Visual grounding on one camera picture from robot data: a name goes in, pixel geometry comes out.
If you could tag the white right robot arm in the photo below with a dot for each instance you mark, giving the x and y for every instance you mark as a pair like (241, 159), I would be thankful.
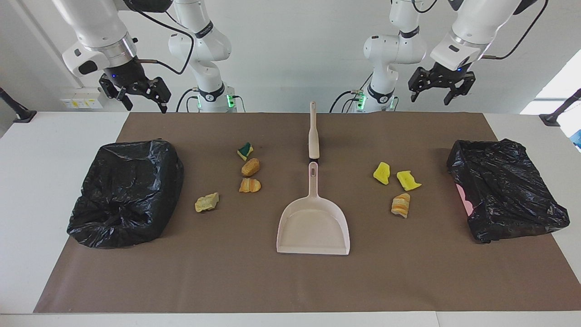
(206, 50)

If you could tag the black clamp stand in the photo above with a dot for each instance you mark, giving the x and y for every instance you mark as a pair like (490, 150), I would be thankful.
(551, 119)
(22, 114)

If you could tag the black bag lined pink bin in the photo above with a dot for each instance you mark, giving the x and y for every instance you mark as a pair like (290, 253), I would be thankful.
(504, 190)

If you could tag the pale yellow scrap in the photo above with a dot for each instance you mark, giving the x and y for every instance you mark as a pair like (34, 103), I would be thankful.
(207, 202)

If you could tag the beige plastic dustpan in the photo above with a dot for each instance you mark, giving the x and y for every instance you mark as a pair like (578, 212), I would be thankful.
(313, 227)

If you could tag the orange striped sponge scrap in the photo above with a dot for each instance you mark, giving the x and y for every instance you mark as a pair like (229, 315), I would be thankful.
(249, 185)

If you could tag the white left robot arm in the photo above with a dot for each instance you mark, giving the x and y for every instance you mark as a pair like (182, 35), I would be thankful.
(395, 50)

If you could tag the beige hand brush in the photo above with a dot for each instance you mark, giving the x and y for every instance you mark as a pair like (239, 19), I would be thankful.
(313, 136)

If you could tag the green and yellow sponge piece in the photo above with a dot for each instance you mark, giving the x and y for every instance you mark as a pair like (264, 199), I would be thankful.
(245, 151)

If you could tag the blue object at table edge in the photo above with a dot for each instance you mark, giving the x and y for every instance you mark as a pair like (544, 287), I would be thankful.
(577, 139)

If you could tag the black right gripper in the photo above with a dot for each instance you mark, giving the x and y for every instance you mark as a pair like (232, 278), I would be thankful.
(129, 75)

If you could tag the white wall socket box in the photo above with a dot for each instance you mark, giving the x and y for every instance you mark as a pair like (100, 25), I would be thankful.
(81, 98)

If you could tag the brown table mat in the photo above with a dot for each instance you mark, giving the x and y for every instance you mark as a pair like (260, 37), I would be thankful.
(272, 281)

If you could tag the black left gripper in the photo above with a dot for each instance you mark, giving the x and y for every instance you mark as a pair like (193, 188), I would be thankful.
(448, 76)

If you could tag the brown oval bread roll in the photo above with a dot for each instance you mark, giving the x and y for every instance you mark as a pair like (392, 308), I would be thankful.
(250, 167)

